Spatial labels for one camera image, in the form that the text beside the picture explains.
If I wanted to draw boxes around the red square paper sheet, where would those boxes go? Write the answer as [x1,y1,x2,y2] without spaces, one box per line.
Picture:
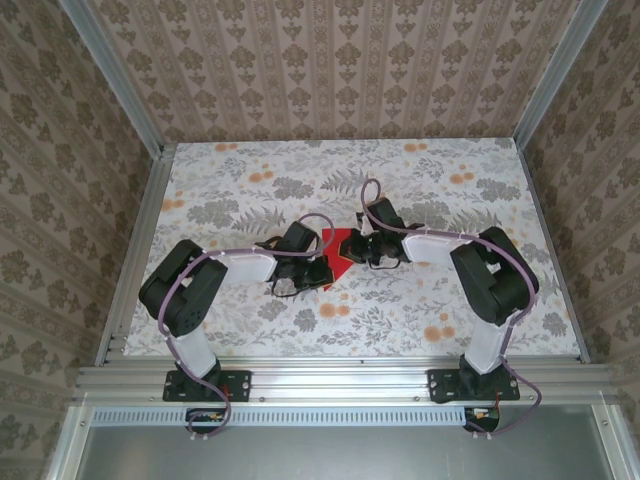
[319,227,359,292]

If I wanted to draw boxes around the grey sheet metal panel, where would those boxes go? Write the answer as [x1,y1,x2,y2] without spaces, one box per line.
[47,404,634,480]

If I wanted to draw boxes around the floral patterned table cover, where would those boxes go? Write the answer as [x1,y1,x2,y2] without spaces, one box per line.
[122,138,584,359]

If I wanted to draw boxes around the left black connector board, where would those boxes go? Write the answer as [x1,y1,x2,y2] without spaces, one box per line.
[185,407,232,435]

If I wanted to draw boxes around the black connector board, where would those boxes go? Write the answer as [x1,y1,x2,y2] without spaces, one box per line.
[185,407,232,435]
[462,405,502,435]

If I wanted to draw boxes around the right black connector board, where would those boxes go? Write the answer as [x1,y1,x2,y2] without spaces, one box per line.
[462,405,502,435]

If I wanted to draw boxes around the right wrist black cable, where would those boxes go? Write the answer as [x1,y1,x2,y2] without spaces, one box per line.
[367,252,410,272]

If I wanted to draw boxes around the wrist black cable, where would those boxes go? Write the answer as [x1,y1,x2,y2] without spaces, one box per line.
[367,252,410,272]
[269,279,312,300]

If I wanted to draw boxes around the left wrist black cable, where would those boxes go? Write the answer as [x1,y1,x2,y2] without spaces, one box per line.
[269,279,312,300]

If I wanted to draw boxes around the aluminium mounting rail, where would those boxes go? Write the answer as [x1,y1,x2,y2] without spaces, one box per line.
[72,355,621,404]

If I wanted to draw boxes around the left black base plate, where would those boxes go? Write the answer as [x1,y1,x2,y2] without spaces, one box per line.
[163,368,252,403]

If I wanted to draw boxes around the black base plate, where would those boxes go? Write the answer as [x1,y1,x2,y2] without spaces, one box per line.
[163,368,252,403]
[427,368,521,404]

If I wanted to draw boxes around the slotted grey cable duct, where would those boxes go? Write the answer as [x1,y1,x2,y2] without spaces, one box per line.
[92,405,469,426]

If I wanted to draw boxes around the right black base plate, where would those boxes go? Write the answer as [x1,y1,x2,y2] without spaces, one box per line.
[427,368,521,404]

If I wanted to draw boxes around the left aluminium side rail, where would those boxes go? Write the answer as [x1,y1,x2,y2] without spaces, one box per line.
[94,144,176,366]

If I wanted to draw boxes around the aluminium side rail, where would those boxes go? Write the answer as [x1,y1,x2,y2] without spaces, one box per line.
[514,139,594,364]
[94,144,176,366]

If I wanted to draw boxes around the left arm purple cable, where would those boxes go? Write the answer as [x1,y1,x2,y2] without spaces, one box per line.
[157,212,329,441]

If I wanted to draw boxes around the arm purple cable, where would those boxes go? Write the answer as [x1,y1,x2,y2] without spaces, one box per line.
[157,212,329,441]
[359,178,544,441]

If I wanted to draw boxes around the right aluminium side rail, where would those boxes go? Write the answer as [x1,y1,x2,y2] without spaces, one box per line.
[514,139,594,364]

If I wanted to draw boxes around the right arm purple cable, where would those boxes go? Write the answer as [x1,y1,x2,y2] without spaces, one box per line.
[359,178,544,441]

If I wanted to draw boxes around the left aluminium frame post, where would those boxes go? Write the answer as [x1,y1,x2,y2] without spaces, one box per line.
[59,0,166,156]

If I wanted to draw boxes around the aluminium frame post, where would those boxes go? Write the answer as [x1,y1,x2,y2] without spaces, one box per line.
[512,0,609,146]
[59,0,166,156]

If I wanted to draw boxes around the right aluminium frame post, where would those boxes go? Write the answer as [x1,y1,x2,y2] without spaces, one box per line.
[512,0,609,146]

